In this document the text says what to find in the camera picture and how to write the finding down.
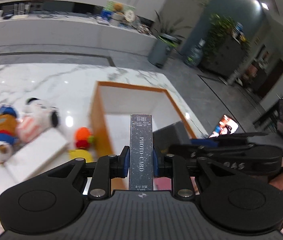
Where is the orange crochet toy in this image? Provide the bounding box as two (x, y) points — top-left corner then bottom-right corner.
(74, 127), (94, 150)

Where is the dark photo card box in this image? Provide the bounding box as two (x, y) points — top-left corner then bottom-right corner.
(129, 114), (153, 191)

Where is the smartphone with lit screen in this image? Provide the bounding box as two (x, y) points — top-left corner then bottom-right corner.
(209, 114), (239, 138)

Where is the yellow toy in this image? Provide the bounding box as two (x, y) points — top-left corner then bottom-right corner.
(68, 149), (94, 163)

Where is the orange white storage box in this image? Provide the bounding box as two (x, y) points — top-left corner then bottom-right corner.
(89, 80), (198, 190)

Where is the water jug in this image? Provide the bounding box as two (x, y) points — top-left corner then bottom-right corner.
(184, 39), (205, 67)

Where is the dark cabinet with plants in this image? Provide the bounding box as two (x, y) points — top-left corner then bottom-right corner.
(201, 14), (250, 79)

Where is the brown blue bear plush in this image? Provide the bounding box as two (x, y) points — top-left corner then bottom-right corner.
(0, 105), (19, 164)

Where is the grey trash bin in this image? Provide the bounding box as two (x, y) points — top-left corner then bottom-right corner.
(147, 34), (177, 68)

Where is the white long counter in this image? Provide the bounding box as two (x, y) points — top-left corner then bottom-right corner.
(0, 15), (156, 56)

